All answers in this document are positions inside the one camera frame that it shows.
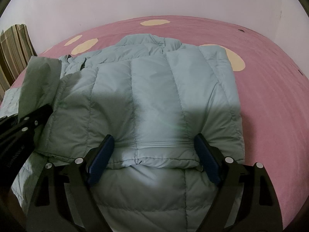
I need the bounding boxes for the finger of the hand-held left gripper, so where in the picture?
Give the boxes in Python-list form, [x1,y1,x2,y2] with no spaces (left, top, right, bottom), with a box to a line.
[14,104,53,136]

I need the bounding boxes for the pink dotted bed sheet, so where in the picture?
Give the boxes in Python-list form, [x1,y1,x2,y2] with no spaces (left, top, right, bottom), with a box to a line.
[0,16,309,232]

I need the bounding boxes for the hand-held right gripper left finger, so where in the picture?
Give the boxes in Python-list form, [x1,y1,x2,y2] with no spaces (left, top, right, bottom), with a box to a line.
[25,134,115,232]

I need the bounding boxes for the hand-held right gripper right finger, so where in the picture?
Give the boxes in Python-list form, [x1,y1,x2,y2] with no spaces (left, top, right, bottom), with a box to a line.
[193,133,283,232]

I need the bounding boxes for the striped brown green pillow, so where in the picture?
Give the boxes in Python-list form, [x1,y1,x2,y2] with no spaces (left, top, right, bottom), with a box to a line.
[0,24,37,102]

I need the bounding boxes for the light blue puffer jacket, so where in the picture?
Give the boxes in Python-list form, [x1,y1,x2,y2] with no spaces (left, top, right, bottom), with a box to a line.
[0,34,245,232]

